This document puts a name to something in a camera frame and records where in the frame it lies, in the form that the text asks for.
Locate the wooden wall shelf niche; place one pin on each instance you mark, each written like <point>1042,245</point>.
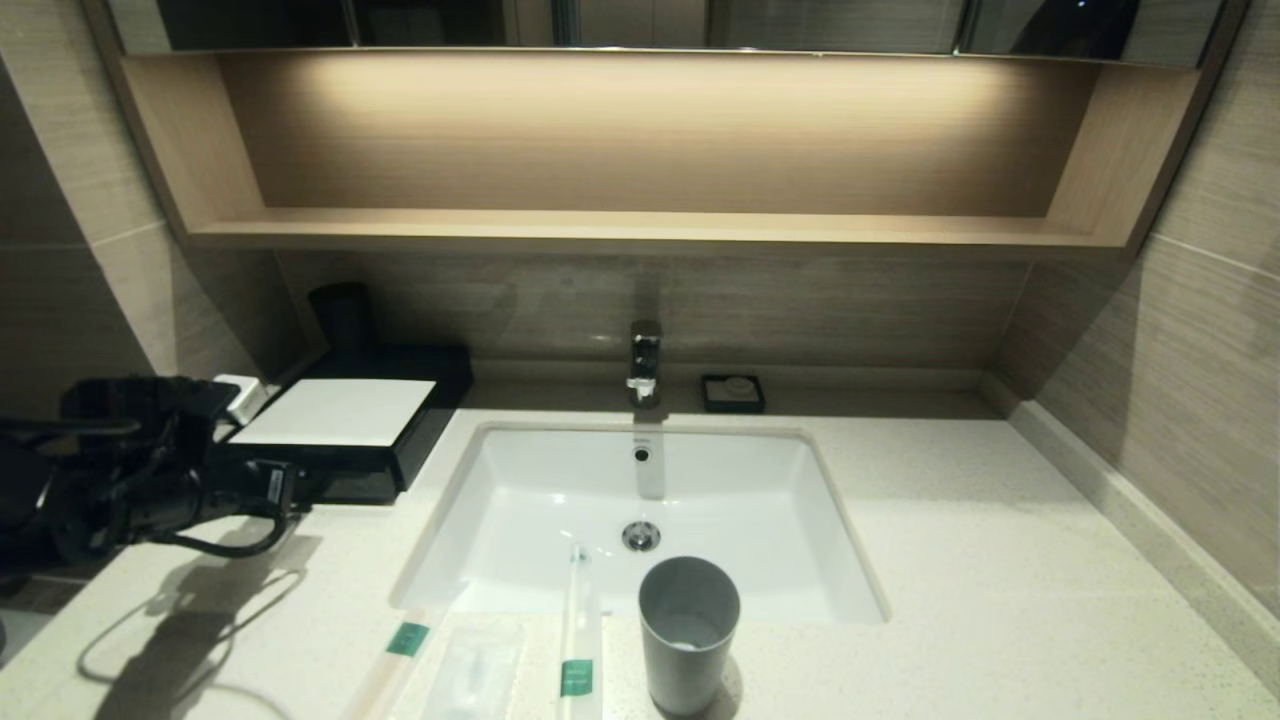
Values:
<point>640,228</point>

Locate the grey plastic cup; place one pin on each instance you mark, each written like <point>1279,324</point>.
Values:
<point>688,650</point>

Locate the white ceramic sink basin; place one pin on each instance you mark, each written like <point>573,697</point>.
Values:
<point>560,500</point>

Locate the black soap dish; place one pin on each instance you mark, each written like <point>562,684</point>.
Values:
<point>733,402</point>

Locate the clear plastic packet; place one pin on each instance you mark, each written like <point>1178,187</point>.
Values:
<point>475,670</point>

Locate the chrome faucet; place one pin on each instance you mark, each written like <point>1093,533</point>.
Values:
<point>645,360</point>

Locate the mirror cabinet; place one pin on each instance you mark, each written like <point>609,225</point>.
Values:
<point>800,25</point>

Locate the slim toothbrush pack green label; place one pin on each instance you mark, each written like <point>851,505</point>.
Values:
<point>578,640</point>

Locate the chrome sink drain stopper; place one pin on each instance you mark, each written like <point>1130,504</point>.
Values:
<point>641,536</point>

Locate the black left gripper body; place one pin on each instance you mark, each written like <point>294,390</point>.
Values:
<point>220,490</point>

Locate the wide paper pack green label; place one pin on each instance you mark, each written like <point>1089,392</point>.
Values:
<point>405,640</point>

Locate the black cylindrical cup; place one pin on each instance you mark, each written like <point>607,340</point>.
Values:
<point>343,320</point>

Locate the beige round soap bar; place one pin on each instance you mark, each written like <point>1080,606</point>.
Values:
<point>739,385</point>

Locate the black amenity drawer box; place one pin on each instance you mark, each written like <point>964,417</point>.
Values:
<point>440,400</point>
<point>360,485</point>

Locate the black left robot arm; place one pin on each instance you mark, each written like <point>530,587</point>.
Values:
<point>60,490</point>

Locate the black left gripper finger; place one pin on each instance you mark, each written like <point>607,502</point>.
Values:
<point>305,497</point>
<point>303,474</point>

